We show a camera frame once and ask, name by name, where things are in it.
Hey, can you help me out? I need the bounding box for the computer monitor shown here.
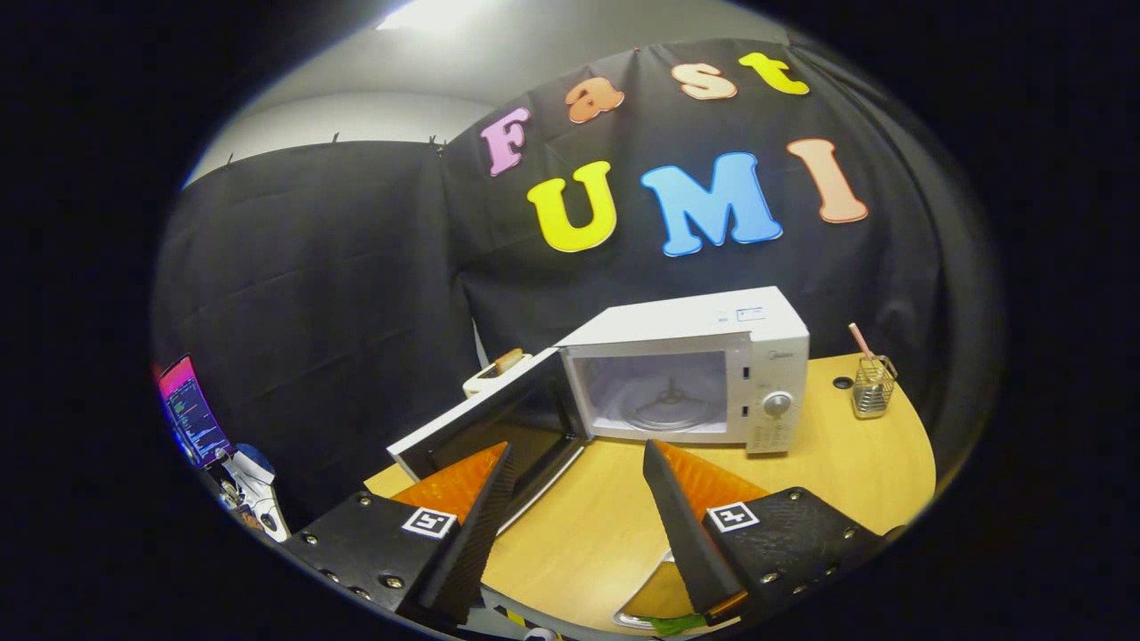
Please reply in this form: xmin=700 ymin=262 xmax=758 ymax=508
xmin=158 ymin=356 xmax=234 ymax=469

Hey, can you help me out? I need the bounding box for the white microwave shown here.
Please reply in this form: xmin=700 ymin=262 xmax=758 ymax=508
xmin=387 ymin=286 xmax=811 ymax=535

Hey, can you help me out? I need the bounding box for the white plastic device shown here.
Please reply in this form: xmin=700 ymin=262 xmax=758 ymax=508
xmin=218 ymin=443 xmax=293 ymax=542

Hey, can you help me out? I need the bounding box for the brown bread lettuce sandwich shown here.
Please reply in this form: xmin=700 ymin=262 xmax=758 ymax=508
xmin=628 ymin=561 xmax=711 ymax=636

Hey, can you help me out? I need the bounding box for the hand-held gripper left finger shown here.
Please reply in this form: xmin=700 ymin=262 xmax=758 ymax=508
xmin=283 ymin=442 xmax=517 ymax=629

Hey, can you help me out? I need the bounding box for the cream toaster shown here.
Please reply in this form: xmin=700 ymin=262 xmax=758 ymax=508
xmin=461 ymin=349 xmax=535 ymax=399

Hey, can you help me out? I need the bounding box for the black backdrop cloth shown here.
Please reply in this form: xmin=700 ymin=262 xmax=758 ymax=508
xmin=151 ymin=36 xmax=1003 ymax=535

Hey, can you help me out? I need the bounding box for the wire mesh utensil holder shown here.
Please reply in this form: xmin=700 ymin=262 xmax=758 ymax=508
xmin=851 ymin=354 xmax=899 ymax=420

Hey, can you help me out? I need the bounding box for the white plate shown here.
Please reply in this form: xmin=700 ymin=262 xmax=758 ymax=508
xmin=613 ymin=552 xmax=749 ymax=635

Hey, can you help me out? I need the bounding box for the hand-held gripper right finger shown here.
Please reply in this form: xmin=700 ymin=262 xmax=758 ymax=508
xmin=641 ymin=439 xmax=900 ymax=624

